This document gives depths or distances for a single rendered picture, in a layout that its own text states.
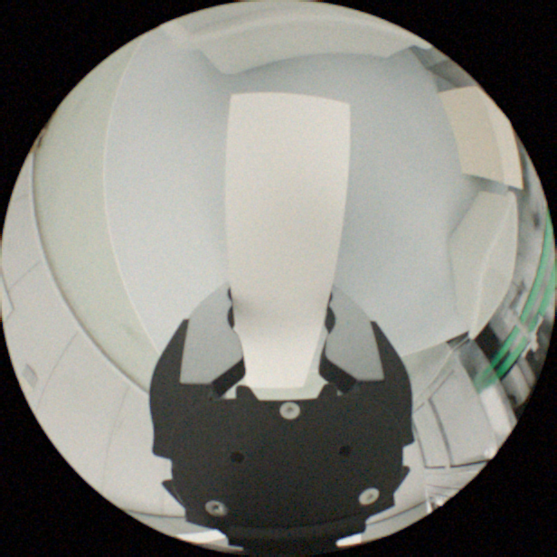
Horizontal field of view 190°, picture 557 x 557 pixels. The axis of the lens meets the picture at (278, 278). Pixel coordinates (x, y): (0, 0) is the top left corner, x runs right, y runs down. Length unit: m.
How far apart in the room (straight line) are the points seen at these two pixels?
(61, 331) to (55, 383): 0.75
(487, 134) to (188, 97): 0.31
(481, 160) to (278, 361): 0.32
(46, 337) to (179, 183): 2.95
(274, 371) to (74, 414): 3.07
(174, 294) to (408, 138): 0.30
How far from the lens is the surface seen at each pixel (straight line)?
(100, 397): 3.20
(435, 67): 0.34
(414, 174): 0.21
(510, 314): 0.51
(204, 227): 0.17
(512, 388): 0.95
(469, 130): 0.29
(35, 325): 3.04
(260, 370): 0.17
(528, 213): 0.55
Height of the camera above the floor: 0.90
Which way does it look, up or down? 61 degrees down
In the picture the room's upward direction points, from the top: 177 degrees clockwise
